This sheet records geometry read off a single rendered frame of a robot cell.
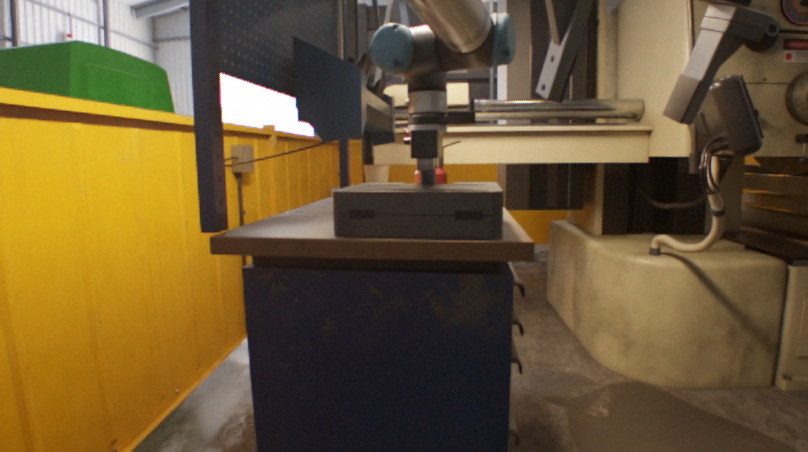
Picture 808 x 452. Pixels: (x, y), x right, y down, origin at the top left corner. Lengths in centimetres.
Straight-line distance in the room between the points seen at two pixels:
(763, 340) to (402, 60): 214
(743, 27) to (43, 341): 144
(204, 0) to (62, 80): 259
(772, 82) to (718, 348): 117
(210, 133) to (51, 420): 96
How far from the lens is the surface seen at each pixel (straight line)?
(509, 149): 201
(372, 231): 61
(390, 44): 66
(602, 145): 214
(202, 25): 75
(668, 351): 225
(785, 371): 258
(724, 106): 143
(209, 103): 72
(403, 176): 412
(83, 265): 142
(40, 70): 346
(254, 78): 89
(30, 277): 131
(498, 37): 62
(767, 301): 238
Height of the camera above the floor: 107
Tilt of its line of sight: 6 degrees down
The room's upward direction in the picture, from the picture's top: 1 degrees counter-clockwise
